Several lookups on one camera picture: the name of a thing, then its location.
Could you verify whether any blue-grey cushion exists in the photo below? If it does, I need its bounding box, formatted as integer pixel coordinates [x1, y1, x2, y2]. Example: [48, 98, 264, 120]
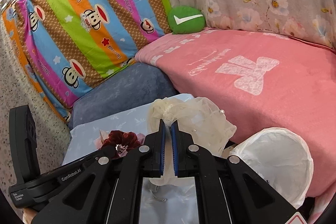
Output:
[68, 63, 179, 130]

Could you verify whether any dark red velvet scrunchie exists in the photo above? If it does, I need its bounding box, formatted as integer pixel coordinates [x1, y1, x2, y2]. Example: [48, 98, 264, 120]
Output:
[101, 130, 142, 159]

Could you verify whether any cream lace scrunchie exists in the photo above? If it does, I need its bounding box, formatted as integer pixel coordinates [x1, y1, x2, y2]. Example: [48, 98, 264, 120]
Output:
[147, 97, 237, 185]

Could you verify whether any light blue printed cloth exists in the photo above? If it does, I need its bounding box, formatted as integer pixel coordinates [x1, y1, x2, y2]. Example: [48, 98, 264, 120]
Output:
[62, 93, 196, 168]

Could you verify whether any beige speckled cloth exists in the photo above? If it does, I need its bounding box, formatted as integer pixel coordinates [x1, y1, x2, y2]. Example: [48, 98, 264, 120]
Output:
[0, 22, 72, 188]

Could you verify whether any pink bow print blanket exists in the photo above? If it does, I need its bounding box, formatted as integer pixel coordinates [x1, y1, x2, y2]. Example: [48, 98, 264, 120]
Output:
[134, 27, 336, 199]

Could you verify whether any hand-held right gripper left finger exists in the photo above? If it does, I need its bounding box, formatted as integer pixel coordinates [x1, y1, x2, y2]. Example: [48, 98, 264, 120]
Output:
[29, 119, 166, 224]

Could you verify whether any striped monkey print pillow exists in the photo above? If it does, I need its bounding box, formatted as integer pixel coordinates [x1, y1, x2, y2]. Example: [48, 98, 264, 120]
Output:
[22, 0, 174, 102]
[1, 0, 74, 123]

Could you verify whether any green round plush cushion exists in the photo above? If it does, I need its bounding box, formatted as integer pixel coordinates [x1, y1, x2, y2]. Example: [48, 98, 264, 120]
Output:
[168, 6, 206, 35]

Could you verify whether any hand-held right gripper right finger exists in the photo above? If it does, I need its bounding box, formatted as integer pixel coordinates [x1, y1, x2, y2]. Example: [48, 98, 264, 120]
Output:
[171, 120, 302, 224]

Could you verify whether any white lined bin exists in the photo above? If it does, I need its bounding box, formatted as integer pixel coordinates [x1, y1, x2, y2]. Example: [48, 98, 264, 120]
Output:
[228, 127, 314, 210]

